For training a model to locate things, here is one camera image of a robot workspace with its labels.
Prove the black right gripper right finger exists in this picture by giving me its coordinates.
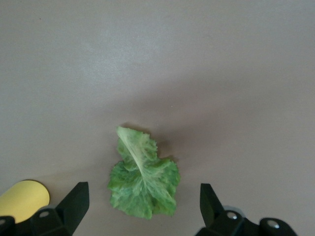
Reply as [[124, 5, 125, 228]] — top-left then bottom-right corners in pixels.
[[195, 183, 299, 236]]

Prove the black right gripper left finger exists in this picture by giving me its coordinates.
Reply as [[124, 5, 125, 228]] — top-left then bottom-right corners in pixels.
[[0, 181, 90, 236]]

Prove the green lettuce leaf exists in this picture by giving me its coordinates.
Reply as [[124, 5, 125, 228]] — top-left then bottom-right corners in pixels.
[[107, 126, 181, 220]]

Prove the yellow mustard squeeze bottle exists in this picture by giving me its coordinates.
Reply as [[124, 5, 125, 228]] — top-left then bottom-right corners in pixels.
[[0, 179, 51, 224]]

